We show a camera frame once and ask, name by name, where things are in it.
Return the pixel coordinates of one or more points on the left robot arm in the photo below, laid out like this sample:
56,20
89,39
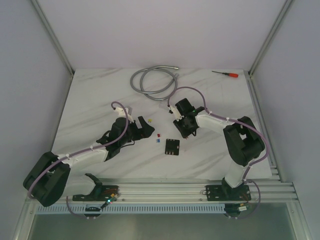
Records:
57,176

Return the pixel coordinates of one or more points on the aluminium rail frame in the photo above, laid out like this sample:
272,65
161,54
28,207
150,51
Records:
189,191

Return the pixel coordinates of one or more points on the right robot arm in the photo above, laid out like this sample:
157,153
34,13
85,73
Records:
243,142

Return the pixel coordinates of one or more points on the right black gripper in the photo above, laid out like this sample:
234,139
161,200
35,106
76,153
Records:
185,133

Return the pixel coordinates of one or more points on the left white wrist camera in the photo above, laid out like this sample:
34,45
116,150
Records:
124,113

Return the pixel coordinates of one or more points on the black fuse box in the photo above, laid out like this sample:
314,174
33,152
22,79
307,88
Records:
172,147

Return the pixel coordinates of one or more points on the red handled screwdriver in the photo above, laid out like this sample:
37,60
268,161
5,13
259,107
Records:
232,75

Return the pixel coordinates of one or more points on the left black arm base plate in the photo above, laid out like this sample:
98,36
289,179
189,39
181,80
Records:
99,194

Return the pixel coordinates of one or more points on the perforated cable duct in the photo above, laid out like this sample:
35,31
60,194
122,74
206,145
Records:
196,208

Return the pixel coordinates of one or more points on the clear plastic fuse box cover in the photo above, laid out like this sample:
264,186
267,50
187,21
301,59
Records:
164,105

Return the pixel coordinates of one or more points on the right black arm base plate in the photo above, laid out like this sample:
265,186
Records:
224,193

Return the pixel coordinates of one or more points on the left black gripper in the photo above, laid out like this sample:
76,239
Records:
137,130

